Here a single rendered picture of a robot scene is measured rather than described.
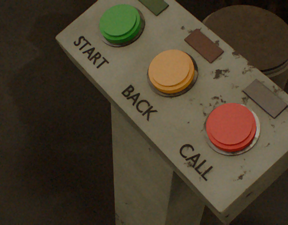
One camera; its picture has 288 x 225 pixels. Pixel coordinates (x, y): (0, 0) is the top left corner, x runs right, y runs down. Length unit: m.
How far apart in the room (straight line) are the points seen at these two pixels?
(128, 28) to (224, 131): 0.14
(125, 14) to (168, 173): 0.16
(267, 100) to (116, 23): 0.16
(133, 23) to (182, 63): 0.06
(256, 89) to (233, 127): 0.04
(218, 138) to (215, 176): 0.03
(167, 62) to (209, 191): 0.12
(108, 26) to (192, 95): 0.11
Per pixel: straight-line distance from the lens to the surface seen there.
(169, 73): 0.43
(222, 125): 0.41
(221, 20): 0.62
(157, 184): 0.52
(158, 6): 0.48
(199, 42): 0.45
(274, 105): 0.42
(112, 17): 0.48
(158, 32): 0.47
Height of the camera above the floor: 0.93
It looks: 53 degrees down
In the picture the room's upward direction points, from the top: 3 degrees clockwise
